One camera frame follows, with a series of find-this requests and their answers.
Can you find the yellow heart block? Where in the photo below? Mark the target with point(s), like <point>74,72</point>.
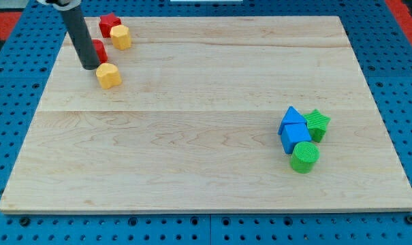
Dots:
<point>108,75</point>

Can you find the red circle block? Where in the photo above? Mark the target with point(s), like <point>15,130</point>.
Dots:
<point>100,49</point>

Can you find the light wooden board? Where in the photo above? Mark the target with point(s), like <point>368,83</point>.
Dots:
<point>193,126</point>

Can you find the blue cube block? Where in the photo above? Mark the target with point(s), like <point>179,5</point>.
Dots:
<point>293,134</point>

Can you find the blue triangle block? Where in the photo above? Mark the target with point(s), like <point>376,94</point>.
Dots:
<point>292,116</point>

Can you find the green cylinder block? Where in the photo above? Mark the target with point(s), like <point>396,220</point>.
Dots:
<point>304,157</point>

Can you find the green star block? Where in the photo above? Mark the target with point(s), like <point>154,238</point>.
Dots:
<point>317,124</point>

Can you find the yellow hexagon block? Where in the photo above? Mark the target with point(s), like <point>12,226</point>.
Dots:
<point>121,37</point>

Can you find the red star block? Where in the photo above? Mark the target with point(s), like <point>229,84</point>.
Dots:
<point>108,21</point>

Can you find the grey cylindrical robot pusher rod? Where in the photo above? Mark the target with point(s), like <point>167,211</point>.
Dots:
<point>77,29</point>

